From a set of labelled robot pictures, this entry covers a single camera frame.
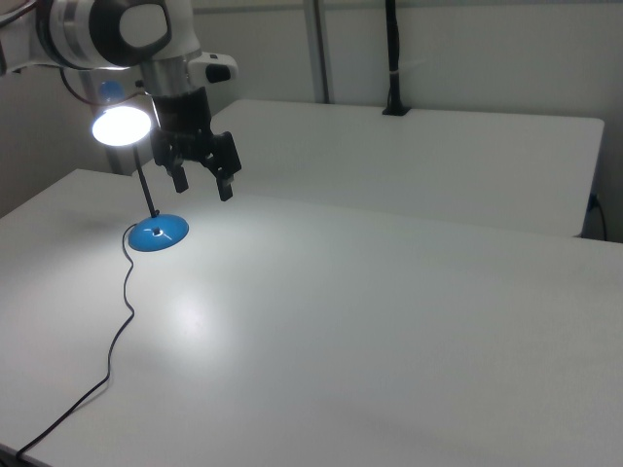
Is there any black cable beside table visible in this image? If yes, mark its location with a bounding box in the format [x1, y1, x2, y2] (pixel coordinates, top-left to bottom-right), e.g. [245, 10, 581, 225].
[587, 193, 610, 240]

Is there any black pole with clamp base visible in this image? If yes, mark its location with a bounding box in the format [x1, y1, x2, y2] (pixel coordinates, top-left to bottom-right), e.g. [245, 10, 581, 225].
[381, 0, 413, 118]

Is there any black lamp power cable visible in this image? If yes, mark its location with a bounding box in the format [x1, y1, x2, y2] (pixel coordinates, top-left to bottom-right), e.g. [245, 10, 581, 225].
[14, 232, 138, 462]

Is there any white adjacent table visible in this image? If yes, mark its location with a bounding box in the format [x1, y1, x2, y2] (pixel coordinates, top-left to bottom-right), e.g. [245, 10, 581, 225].
[202, 98, 606, 240]

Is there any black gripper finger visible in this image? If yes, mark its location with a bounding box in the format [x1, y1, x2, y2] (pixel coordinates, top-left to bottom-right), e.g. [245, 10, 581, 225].
[160, 145, 191, 196]
[202, 130, 243, 203]

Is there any grey vertical metal profile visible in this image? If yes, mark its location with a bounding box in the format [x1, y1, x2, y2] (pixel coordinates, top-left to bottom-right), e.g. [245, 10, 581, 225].
[302, 0, 336, 105]

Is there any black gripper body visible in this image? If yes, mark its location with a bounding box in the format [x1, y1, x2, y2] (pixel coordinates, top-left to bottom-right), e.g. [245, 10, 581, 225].
[149, 88, 230, 167]

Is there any blue desk lamp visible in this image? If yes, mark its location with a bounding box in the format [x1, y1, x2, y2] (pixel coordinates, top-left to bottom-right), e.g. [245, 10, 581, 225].
[91, 79, 191, 254]

